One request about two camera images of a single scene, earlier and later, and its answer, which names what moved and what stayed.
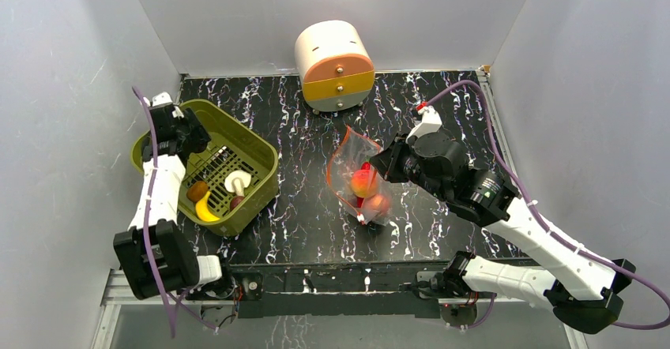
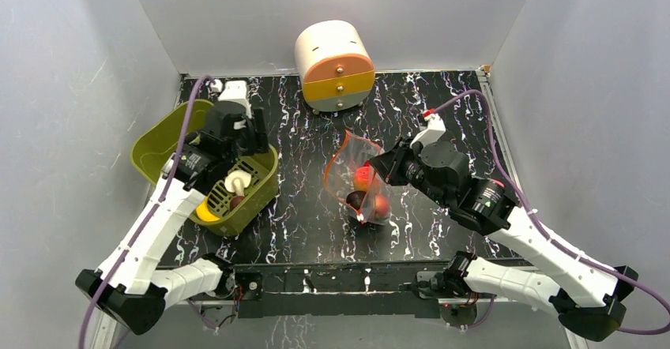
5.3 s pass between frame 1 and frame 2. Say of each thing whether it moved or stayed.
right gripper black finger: stayed
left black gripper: moved
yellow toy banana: stayed
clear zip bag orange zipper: stayed
